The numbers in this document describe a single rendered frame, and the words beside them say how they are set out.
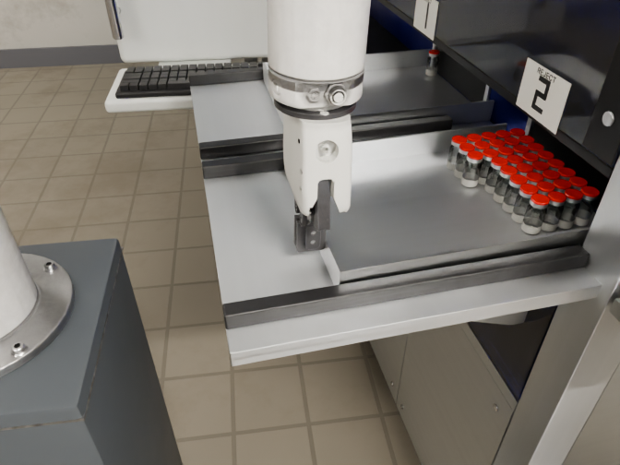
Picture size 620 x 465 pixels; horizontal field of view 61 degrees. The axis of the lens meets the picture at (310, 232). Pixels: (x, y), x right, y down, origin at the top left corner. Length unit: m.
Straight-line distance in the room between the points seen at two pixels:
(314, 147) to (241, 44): 0.96
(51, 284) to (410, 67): 0.79
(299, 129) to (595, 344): 0.43
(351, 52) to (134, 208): 1.94
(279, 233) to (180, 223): 1.56
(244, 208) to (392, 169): 0.22
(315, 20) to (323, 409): 1.23
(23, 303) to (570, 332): 0.61
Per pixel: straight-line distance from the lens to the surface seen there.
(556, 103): 0.67
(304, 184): 0.48
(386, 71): 1.11
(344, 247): 0.61
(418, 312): 0.55
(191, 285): 1.89
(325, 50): 0.43
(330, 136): 0.46
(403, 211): 0.68
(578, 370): 0.73
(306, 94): 0.45
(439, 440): 1.21
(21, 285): 0.60
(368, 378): 1.59
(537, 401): 0.82
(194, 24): 1.39
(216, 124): 0.90
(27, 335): 0.60
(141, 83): 1.23
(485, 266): 0.59
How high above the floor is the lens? 1.27
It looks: 38 degrees down
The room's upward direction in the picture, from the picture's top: straight up
